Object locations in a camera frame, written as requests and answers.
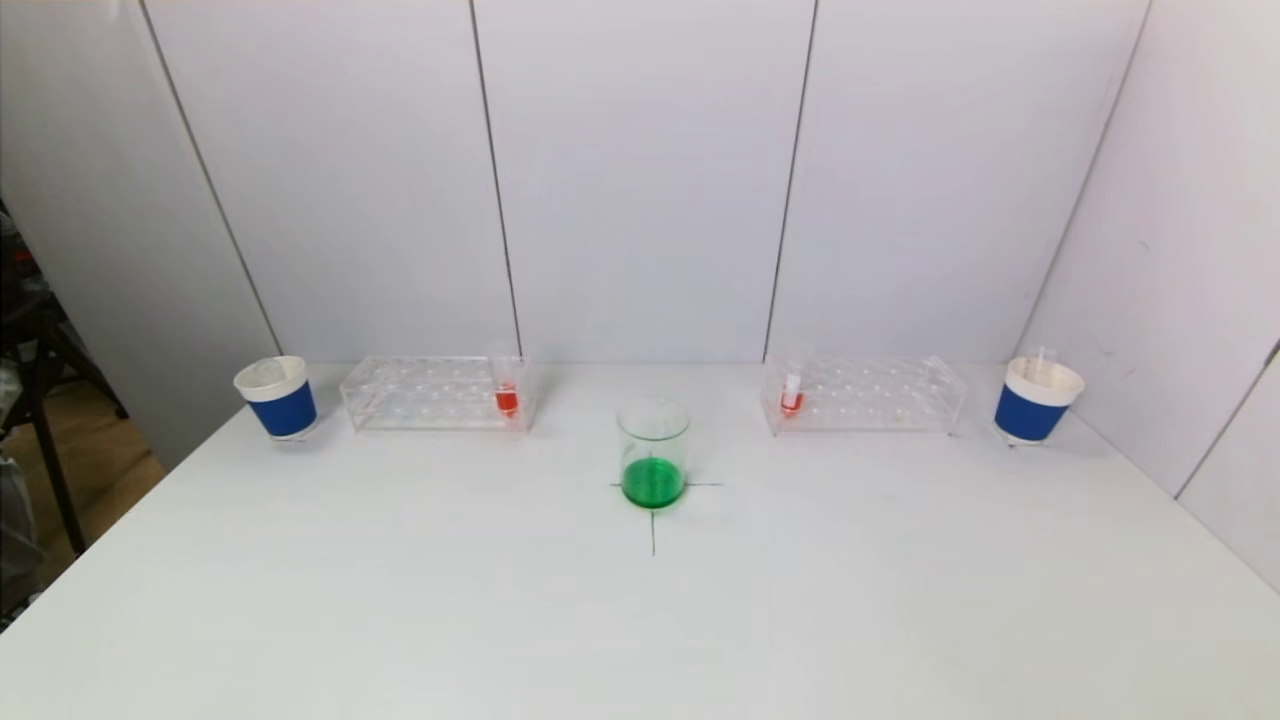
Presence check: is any clear acrylic test tube rack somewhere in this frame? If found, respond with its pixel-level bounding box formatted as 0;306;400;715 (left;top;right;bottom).
340;355;534;433
760;352;969;437

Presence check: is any clear glass beaker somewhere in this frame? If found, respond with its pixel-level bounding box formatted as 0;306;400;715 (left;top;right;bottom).
616;398;692;509

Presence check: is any white paper cup blue sleeve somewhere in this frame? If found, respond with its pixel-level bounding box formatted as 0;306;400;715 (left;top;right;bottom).
992;354;1086;446
233;355;320;442

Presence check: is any grey fabric bundle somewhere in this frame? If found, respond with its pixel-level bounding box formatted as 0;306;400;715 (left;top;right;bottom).
0;458;43;611

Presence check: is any white-labelled red pigment test tube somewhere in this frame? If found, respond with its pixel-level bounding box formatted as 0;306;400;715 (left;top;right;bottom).
779;340;814;419

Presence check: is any black metal stool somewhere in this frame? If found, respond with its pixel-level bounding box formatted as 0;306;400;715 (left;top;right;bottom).
0;200;131;556

